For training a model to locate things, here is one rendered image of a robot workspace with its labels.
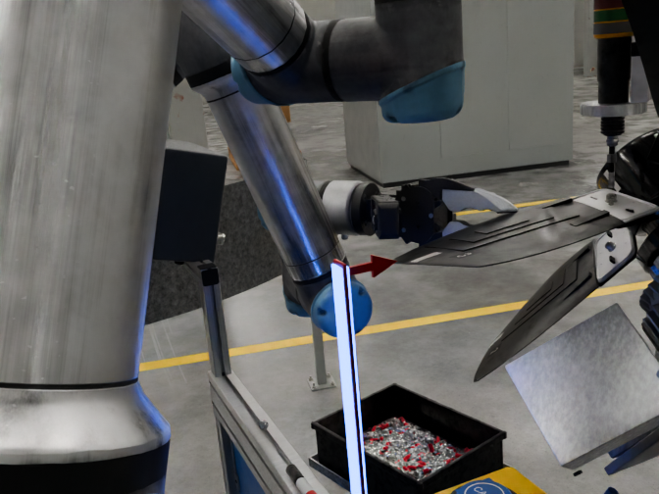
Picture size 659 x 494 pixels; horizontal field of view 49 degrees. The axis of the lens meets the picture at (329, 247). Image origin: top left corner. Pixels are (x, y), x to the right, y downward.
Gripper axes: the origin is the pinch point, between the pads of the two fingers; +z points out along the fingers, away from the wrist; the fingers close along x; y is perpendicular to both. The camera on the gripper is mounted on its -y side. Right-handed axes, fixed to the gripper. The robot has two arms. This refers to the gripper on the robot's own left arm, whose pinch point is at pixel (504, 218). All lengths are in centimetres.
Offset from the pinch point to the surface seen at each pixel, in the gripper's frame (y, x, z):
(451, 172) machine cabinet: 586, 49, -218
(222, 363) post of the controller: 10, 29, -52
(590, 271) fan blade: 11.8, 8.4, 8.1
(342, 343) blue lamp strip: -23.5, 9.9, -9.7
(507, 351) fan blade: 10.4, 20.3, -2.3
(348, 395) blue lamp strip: -23.1, 15.5, -9.4
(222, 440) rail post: 9, 43, -52
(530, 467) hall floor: 138, 104, -30
